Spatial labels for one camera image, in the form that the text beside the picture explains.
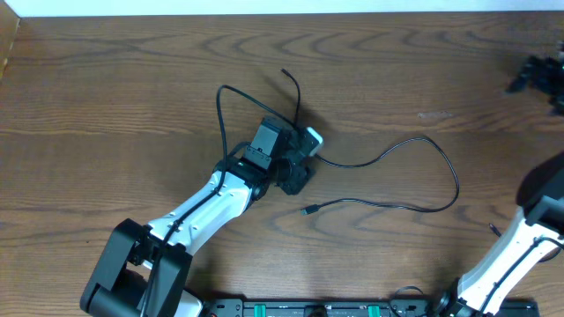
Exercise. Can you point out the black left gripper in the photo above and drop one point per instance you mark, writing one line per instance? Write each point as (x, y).
(300, 184)

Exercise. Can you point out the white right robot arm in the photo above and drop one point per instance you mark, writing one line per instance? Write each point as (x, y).
(535, 231)

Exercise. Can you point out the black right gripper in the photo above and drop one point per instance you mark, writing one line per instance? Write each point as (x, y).
(545, 79)

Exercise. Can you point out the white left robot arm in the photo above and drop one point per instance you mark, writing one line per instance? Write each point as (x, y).
(143, 269)

